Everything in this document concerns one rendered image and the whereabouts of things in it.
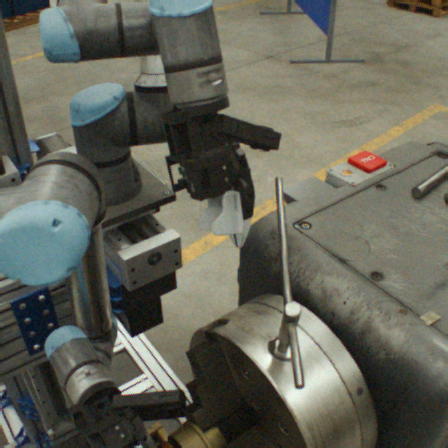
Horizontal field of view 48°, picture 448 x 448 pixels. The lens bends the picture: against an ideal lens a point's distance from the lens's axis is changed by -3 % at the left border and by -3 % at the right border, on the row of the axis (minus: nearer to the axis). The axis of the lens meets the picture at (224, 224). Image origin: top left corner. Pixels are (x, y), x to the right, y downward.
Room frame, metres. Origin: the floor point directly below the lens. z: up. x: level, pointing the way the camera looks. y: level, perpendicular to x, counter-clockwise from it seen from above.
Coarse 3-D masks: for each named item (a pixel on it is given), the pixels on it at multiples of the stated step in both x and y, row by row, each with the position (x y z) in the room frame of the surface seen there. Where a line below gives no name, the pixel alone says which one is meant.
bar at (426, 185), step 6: (444, 168) 0.87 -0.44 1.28; (432, 174) 0.85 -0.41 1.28; (438, 174) 0.85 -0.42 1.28; (444, 174) 0.86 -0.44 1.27; (426, 180) 0.82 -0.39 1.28; (432, 180) 0.83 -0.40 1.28; (438, 180) 0.84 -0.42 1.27; (420, 186) 0.80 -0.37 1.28; (426, 186) 0.81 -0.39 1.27; (432, 186) 0.82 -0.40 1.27; (414, 192) 0.80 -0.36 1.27; (420, 192) 0.79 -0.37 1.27
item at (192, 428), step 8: (184, 424) 0.42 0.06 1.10; (192, 424) 0.41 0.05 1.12; (176, 432) 0.40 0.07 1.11; (184, 432) 0.40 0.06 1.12; (192, 432) 0.40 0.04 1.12; (200, 432) 0.39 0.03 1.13; (208, 432) 0.40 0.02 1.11; (216, 432) 0.40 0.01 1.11; (168, 440) 0.41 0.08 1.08; (176, 440) 0.38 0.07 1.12; (184, 440) 0.38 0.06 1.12; (192, 440) 0.38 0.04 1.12; (200, 440) 0.38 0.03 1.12; (208, 440) 0.38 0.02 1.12; (216, 440) 0.39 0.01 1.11; (224, 440) 0.39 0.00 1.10
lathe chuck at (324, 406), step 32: (224, 320) 0.54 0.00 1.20; (256, 320) 0.51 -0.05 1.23; (224, 352) 0.49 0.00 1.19; (256, 352) 0.45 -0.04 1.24; (320, 352) 0.45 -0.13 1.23; (256, 384) 0.43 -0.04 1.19; (288, 384) 0.40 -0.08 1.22; (320, 384) 0.41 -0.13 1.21; (224, 416) 0.49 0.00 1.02; (256, 416) 0.48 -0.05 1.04; (288, 416) 0.37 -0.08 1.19; (320, 416) 0.38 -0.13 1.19; (352, 416) 0.39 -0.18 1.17
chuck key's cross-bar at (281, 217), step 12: (276, 180) 0.67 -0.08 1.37; (276, 192) 0.65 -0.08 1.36; (276, 204) 0.63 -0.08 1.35; (288, 252) 0.55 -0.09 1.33; (288, 264) 0.53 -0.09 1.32; (288, 276) 0.51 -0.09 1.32; (288, 288) 0.50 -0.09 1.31; (288, 300) 0.48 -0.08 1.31; (288, 324) 0.44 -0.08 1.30; (288, 336) 0.42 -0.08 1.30; (300, 360) 0.38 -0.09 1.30; (300, 372) 0.37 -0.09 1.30; (300, 384) 0.35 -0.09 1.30
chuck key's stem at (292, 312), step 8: (288, 304) 0.45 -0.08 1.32; (296, 304) 0.45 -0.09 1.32; (288, 312) 0.44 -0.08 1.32; (296, 312) 0.44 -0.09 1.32; (288, 320) 0.44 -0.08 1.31; (296, 320) 0.44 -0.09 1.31; (280, 328) 0.45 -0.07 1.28; (280, 336) 0.45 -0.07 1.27; (280, 344) 0.45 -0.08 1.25; (288, 344) 0.45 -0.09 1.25; (280, 352) 0.45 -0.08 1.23
